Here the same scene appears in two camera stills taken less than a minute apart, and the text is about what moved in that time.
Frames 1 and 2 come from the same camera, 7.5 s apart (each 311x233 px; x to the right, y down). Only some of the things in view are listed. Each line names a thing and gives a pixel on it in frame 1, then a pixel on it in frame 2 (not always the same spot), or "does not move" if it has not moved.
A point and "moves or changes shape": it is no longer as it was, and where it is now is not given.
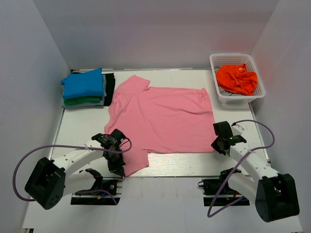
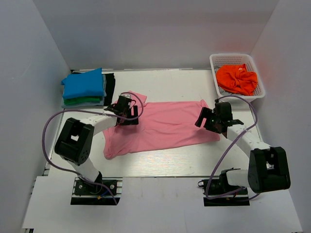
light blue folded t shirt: x=100 y=102 does not move
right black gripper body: x=215 y=145 -> x=215 y=120
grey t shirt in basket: x=223 y=91 does not move
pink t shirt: x=159 y=120 moves or changes shape
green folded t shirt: x=71 y=101 does not move
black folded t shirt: x=110 y=80 does not move
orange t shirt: x=236 y=77 does not move
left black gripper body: x=115 y=161 -> x=128 y=113
